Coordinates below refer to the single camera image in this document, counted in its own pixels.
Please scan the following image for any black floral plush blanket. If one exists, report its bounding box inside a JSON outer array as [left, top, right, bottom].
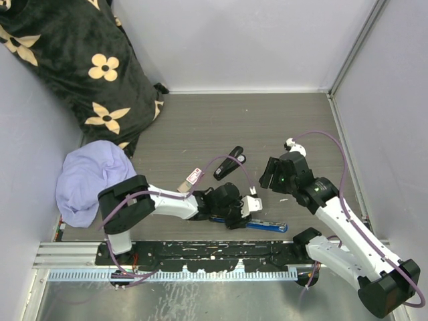
[[1, 1, 169, 157]]

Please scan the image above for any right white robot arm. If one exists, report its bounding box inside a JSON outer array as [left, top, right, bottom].
[[259, 151, 421, 318]]

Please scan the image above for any blue stapler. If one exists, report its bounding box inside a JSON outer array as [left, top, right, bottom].
[[209, 216, 288, 233]]

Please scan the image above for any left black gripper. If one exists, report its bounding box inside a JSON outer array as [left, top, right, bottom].
[[213, 196, 251, 229]]

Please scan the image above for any aluminium corner frame post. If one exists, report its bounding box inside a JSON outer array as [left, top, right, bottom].
[[326, 0, 392, 98]]

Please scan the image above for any black stapler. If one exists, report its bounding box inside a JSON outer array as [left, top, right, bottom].
[[213, 146, 247, 181]]

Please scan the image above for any lavender crumpled cloth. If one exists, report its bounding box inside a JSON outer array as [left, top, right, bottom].
[[56, 140, 136, 228]]

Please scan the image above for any white slotted cable duct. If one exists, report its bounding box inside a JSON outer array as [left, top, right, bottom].
[[47, 267, 298, 283]]

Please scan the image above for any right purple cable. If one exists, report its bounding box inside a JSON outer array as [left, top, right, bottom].
[[284, 130, 426, 308]]

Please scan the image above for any white red staple box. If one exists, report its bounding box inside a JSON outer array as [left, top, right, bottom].
[[177, 168, 202, 193]]

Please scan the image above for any black mounting base plate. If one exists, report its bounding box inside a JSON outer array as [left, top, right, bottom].
[[116, 241, 314, 273]]

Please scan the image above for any aluminium slotted rail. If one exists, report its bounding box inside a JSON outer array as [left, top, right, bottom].
[[31, 239, 399, 268]]

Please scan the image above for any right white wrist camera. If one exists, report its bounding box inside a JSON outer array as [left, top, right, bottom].
[[284, 138, 307, 157]]

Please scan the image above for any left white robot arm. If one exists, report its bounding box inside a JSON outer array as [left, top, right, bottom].
[[98, 175, 263, 265]]

